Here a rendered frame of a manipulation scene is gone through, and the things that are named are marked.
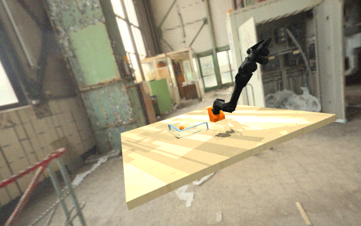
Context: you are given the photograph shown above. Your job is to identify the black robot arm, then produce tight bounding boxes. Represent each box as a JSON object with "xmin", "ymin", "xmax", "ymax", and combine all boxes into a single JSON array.
[{"xmin": 211, "ymin": 56, "xmax": 268, "ymax": 115}]

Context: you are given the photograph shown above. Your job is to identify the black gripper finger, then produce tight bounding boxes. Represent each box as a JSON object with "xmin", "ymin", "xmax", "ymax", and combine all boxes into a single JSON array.
[
  {"xmin": 259, "ymin": 38, "xmax": 271, "ymax": 51},
  {"xmin": 250, "ymin": 40, "xmax": 264, "ymax": 50}
]

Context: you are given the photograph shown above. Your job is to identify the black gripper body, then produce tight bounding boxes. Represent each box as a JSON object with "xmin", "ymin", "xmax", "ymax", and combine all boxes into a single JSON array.
[{"xmin": 245, "ymin": 46, "xmax": 270, "ymax": 62}]

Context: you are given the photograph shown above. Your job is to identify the clear low corner walls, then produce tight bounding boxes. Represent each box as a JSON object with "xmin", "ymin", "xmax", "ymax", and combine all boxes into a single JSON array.
[{"xmin": 168, "ymin": 123, "xmax": 208, "ymax": 139}]

